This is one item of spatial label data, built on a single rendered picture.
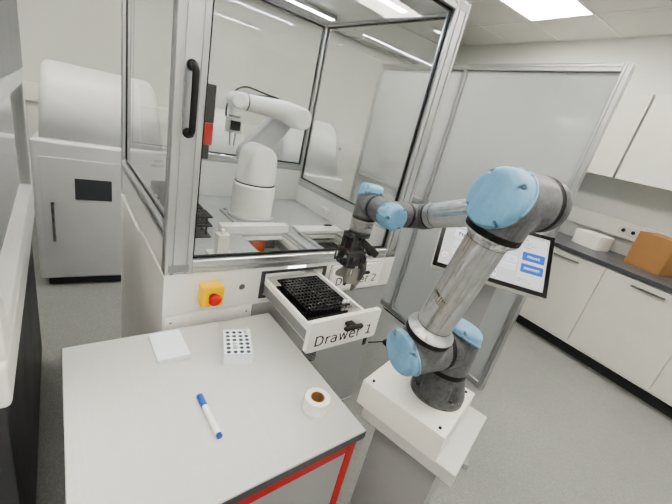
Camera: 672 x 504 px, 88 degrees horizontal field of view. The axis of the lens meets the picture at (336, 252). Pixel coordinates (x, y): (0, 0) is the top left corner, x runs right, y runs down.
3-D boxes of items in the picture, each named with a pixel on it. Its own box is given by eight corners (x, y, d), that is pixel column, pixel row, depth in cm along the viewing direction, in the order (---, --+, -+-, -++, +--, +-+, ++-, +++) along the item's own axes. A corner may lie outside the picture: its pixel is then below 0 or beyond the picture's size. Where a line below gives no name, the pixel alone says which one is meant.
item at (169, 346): (190, 358, 101) (190, 353, 100) (157, 365, 95) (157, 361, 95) (178, 333, 110) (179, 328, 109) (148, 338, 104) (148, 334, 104)
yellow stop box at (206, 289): (223, 306, 115) (226, 287, 112) (201, 309, 110) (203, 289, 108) (218, 298, 118) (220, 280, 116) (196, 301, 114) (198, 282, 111)
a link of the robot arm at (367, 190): (370, 187, 101) (355, 179, 107) (360, 222, 104) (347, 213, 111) (391, 190, 105) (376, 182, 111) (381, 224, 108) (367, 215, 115)
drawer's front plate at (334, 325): (373, 335, 122) (382, 309, 118) (304, 354, 104) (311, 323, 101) (370, 332, 124) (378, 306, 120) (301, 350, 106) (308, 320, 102)
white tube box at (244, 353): (252, 363, 104) (253, 353, 103) (222, 365, 101) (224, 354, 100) (248, 338, 115) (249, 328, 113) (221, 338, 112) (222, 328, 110)
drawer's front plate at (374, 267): (377, 283, 164) (383, 262, 160) (328, 290, 146) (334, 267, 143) (375, 281, 166) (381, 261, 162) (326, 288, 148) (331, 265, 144)
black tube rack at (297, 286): (346, 318, 125) (350, 303, 123) (305, 327, 114) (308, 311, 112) (313, 289, 141) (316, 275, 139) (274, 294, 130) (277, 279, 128)
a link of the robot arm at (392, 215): (421, 208, 98) (398, 197, 107) (390, 204, 93) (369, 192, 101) (412, 234, 101) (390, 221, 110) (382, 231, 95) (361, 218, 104)
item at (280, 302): (368, 330, 122) (372, 315, 120) (307, 345, 106) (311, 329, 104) (309, 277, 150) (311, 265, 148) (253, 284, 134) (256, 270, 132)
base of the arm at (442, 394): (467, 392, 102) (479, 365, 99) (455, 421, 90) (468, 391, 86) (420, 366, 109) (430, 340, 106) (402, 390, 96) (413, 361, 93)
